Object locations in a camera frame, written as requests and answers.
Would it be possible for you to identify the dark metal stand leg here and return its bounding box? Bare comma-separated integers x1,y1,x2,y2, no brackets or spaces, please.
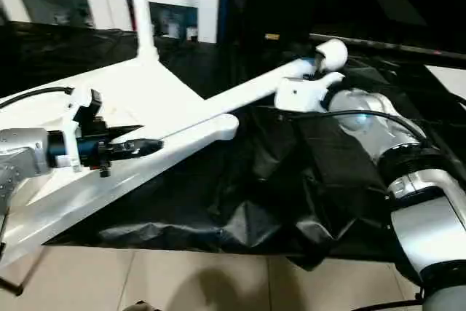
0,248,42,296

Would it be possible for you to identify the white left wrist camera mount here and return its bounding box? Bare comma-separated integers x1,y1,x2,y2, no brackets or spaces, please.
63,86,106,174

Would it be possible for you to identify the black mat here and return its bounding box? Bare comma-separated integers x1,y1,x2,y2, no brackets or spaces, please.
0,21,466,272

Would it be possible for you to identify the white plastic table top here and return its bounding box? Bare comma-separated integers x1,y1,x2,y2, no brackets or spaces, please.
0,54,240,265

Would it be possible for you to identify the white plastic table leg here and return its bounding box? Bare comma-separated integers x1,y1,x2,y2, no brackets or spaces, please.
130,0,160,63
203,39,350,115

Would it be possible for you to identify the brown round object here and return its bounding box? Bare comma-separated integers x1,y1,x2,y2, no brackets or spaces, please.
133,300,162,311

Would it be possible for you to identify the long metal rod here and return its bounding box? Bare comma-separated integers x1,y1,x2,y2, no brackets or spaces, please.
309,33,466,61

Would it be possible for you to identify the white sheet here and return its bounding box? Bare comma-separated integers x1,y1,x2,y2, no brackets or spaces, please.
424,65,466,103

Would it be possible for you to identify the blue upright panel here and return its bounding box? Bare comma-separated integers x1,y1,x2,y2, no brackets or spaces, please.
217,0,234,45

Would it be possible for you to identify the black floor cable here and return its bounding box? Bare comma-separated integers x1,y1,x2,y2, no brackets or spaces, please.
358,298,426,311

